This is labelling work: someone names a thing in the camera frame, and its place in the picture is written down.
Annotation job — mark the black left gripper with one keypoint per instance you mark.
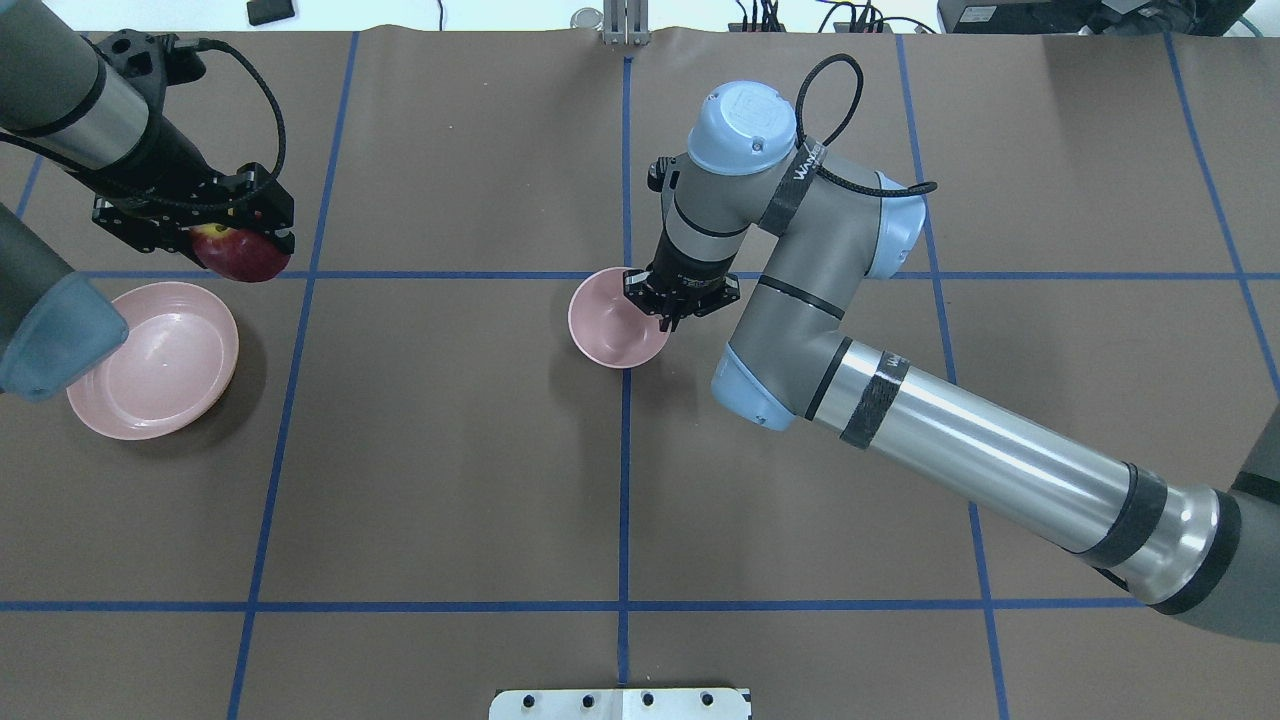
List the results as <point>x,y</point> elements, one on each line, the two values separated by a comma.
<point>170,157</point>

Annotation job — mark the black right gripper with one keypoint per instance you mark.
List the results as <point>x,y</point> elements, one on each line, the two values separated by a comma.
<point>690,272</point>

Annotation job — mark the pink bowl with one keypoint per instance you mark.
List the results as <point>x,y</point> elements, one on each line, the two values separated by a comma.
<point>607,328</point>

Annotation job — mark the red apple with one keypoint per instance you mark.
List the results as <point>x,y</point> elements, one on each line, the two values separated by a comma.
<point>237,254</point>

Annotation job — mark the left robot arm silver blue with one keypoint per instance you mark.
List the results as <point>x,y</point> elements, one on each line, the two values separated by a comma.
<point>96,110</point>

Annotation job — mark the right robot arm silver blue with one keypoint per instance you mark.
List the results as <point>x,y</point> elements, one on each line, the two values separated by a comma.
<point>1204,556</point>

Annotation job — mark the pink plate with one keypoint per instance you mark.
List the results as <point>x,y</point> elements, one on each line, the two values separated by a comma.
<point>181,351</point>

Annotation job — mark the small black square pad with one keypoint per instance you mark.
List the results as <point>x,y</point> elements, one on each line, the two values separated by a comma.
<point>263,12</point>

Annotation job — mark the orange black usb hub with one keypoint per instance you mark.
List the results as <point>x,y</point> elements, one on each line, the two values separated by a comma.
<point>870,26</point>
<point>758,25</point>

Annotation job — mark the black laptop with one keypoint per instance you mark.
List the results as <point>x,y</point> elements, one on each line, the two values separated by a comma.
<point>1118,18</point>

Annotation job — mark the aluminium frame post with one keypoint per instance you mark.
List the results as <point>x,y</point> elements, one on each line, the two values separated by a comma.
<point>626,22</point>

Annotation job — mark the white camera post with base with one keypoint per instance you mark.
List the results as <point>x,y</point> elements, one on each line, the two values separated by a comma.
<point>623,703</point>

